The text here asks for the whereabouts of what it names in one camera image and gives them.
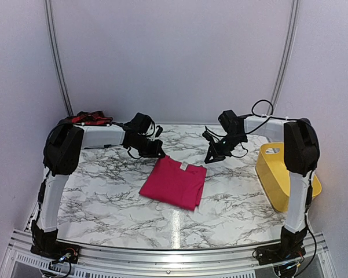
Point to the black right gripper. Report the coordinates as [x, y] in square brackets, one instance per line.
[217, 156]

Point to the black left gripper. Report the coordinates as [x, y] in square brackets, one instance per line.
[154, 152]

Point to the red black plaid shirt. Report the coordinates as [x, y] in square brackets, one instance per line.
[96, 118]

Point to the pink garment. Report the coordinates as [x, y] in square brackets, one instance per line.
[176, 183]

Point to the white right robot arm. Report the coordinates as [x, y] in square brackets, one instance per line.
[277, 128]

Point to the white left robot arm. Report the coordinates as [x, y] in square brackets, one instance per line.
[86, 130]

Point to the yellow laundry basket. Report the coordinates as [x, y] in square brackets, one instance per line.
[287, 173]

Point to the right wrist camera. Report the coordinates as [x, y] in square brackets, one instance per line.
[210, 137]

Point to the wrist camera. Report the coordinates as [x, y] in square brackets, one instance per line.
[210, 137]
[157, 132]

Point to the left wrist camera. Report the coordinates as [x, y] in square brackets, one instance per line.
[157, 132]

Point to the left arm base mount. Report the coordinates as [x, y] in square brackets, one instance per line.
[56, 250]

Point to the left corner wall post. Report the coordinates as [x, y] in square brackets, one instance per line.
[51, 30]

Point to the corner wall post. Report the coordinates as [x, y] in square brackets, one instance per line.
[287, 50]
[51, 30]

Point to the aluminium front rail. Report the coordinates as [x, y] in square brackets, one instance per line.
[102, 261]

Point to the right corner wall post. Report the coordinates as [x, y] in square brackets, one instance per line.
[287, 50]

